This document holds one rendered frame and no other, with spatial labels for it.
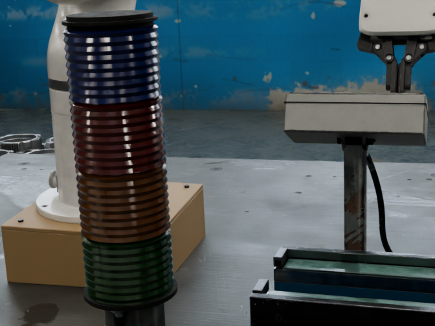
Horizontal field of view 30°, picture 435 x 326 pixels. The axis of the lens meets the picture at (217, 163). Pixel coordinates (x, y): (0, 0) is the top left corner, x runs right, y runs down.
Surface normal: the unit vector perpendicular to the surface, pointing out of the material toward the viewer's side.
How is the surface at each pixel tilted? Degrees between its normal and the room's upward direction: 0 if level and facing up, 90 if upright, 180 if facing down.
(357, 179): 90
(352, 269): 0
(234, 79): 90
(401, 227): 0
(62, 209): 2
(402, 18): 63
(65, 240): 90
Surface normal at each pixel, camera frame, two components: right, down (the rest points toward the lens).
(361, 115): -0.28, -0.18
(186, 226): 0.96, 0.03
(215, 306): -0.04, -0.97
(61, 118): -0.59, 0.25
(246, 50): -0.26, 0.26
